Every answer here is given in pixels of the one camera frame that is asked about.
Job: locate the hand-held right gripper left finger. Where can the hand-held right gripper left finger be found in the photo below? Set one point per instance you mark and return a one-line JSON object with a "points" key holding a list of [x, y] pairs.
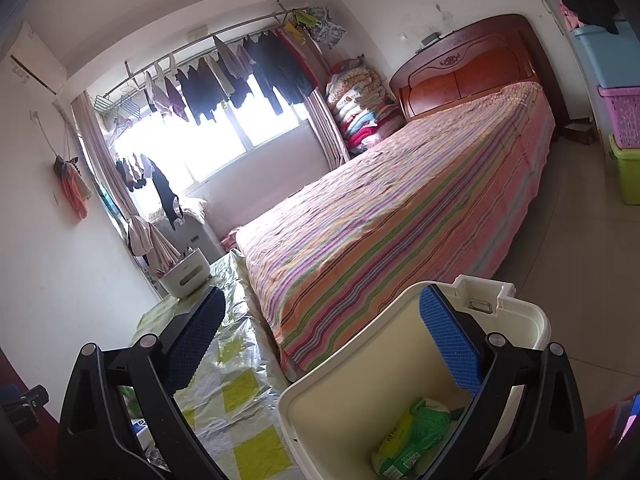
{"points": [[192, 345]]}

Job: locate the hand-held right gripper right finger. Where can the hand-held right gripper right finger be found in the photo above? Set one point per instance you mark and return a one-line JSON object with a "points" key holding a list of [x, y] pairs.
{"points": [[450, 340]]}

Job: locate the white plastic bin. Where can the white plastic bin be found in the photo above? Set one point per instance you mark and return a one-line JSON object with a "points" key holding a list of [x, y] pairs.
{"points": [[340, 410]]}

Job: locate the dark red door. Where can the dark red door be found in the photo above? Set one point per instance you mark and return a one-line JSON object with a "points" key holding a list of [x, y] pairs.
{"points": [[10, 375]]}

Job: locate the checked plastic tablecloth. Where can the checked plastic tablecloth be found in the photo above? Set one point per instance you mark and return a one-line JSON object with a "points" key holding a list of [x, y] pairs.
{"points": [[235, 375]]}

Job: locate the white utensil holder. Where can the white utensil holder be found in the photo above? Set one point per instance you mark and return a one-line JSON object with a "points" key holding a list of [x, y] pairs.
{"points": [[185, 275]]}

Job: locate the green snack packet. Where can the green snack packet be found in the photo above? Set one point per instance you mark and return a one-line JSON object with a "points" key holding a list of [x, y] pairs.
{"points": [[410, 440]]}

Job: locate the grey appliance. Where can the grey appliance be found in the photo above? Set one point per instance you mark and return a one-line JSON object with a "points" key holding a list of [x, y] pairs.
{"points": [[192, 235]]}

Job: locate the bed with striped sheet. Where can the bed with striped sheet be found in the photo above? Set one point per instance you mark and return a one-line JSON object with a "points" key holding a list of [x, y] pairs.
{"points": [[390, 220]]}

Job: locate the rack of hanging socks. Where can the rack of hanging socks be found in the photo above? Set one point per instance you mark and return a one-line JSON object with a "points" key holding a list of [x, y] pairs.
{"points": [[160, 185]]}

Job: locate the beige curtain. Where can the beige curtain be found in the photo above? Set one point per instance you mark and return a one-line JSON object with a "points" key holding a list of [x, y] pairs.
{"points": [[327, 130], [100, 160]]}

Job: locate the window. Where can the window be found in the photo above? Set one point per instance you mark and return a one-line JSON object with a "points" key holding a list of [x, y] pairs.
{"points": [[250, 130]]}

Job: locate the green storage box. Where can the green storage box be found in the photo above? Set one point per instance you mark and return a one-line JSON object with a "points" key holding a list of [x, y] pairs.
{"points": [[627, 170]]}

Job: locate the stack of folded quilts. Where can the stack of folded quilts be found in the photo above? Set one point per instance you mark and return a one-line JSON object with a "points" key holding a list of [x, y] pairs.
{"points": [[360, 110]]}

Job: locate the wooden bed headboard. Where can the wooden bed headboard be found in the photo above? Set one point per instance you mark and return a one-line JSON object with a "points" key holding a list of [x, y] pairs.
{"points": [[475, 65]]}

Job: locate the pink plastic basket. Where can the pink plastic basket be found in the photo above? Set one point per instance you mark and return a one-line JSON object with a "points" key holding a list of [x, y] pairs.
{"points": [[622, 115]]}

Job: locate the row of hanging clothes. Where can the row of hanging clothes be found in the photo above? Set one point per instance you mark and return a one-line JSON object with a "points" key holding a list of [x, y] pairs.
{"points": [[270, 67]]}

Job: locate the metal clothes rod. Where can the metal clothes rod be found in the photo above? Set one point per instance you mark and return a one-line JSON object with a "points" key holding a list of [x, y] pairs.
{"points": [[165, 55]]}

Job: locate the white air conditioner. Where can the white air conditioner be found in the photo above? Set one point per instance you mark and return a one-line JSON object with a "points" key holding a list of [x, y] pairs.
{"points": [[35, 60]]}

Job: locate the blue storage box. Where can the blue storage box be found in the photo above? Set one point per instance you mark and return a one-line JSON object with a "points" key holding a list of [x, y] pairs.
{"points": [[607, 55]]}

